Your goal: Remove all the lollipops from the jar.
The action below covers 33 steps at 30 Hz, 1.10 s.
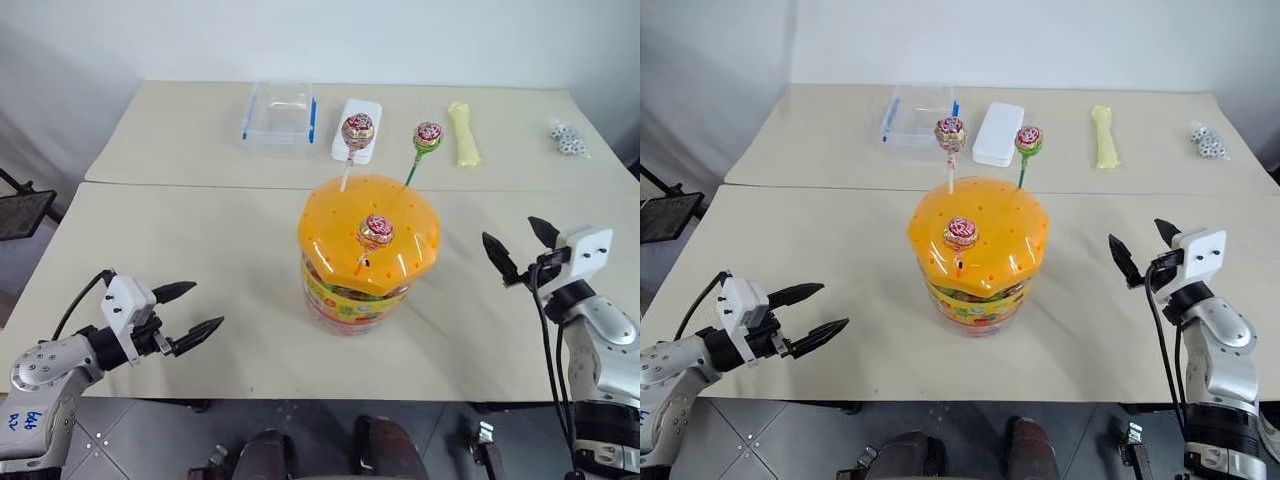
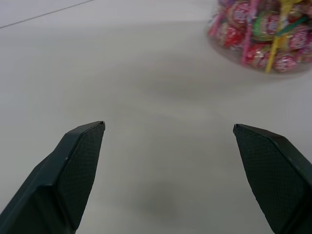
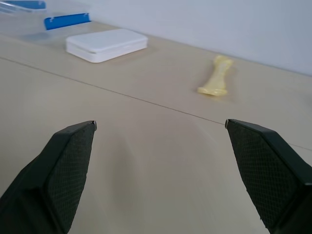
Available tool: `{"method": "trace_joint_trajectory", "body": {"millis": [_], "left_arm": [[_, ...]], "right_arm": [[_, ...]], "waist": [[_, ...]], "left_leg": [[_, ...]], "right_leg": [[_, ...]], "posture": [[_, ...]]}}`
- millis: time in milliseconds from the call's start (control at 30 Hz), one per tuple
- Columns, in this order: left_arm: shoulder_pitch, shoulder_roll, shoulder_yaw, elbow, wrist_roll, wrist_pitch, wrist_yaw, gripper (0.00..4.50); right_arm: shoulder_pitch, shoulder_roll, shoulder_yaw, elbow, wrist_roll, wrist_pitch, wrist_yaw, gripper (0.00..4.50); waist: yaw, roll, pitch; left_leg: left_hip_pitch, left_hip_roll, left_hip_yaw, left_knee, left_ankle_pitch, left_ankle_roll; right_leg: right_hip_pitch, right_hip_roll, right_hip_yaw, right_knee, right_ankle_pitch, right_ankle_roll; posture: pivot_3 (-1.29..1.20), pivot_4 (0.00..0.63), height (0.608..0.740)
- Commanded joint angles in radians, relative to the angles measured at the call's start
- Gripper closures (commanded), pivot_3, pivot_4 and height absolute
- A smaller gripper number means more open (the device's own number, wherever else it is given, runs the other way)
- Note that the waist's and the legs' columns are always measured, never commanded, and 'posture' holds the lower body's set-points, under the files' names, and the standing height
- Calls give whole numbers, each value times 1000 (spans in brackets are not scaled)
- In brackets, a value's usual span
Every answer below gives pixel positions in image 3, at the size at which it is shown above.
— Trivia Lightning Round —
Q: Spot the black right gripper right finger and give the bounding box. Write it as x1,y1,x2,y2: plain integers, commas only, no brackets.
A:
224,118,312,234

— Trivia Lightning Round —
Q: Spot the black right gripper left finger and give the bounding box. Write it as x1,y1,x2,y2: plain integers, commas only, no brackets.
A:
0,120,98,234

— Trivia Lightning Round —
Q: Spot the yellow bone-shaped toy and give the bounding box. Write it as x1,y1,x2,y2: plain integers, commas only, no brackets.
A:
196,55,235,97

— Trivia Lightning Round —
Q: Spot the white flat rectangular box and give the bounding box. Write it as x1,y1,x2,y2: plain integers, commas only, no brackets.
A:
65,28,149,64

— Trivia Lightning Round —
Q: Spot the blue plastic box lid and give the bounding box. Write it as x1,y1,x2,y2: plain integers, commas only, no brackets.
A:
44,12,91,31

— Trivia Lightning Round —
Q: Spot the clear plastic storage box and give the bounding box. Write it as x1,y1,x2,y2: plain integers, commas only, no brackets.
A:
0,0,91,44

